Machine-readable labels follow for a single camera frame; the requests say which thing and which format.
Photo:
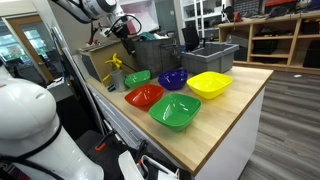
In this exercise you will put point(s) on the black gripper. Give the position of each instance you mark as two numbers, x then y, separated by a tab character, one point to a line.
120	31

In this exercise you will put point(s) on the orange plastic bowl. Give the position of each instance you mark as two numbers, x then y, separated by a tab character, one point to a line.
144	95

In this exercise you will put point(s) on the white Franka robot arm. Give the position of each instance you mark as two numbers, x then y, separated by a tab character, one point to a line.
28	113

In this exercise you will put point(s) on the small green plastic bowl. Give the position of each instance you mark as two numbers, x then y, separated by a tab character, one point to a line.
137	79

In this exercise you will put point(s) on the purple plastic bowl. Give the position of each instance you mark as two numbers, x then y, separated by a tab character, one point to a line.
172	80

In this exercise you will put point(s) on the large green plastic bowl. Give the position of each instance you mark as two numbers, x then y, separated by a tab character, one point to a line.
175	111

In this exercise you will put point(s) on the yellow plastic bowl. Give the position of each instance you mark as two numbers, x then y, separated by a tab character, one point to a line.
209	85

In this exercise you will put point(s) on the white counter cabinet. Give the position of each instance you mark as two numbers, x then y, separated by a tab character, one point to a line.
233	146

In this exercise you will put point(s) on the teal cloth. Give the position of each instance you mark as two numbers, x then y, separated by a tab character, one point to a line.
146	36

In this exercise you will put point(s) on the dark grey storage bin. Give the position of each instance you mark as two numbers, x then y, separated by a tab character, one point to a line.
155	55

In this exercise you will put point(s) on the brown cardboard box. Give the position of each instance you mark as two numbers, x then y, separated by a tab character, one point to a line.
100	56

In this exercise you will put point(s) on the grey metal cup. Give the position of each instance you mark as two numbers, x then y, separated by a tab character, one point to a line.
117	81

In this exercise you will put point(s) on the clear plastic storage box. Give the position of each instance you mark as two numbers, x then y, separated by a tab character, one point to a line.
146	15

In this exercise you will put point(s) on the small blue object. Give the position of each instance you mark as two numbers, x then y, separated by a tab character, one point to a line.
111	88

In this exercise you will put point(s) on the black office chair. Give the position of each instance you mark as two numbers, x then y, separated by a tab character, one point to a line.
191	38

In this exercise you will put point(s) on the grey plastic tote bin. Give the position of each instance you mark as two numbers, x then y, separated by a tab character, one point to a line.
206	60

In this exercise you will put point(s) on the white shelf rack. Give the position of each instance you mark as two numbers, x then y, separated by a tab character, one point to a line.
203	16

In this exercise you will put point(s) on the small red object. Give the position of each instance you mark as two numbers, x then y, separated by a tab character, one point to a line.
237	16

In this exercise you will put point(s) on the white plastic sheet piece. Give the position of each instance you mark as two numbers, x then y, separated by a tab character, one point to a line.
128	166

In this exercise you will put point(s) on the black box in shelf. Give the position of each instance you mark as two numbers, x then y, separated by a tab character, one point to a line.
265	47

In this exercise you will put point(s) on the red lidded black toolbox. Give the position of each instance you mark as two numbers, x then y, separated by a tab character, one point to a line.
280	6

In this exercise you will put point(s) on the wooden shelf unit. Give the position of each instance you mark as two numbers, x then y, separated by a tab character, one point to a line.
293	30

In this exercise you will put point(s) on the small white floor item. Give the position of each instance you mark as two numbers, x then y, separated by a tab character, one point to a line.
297	76

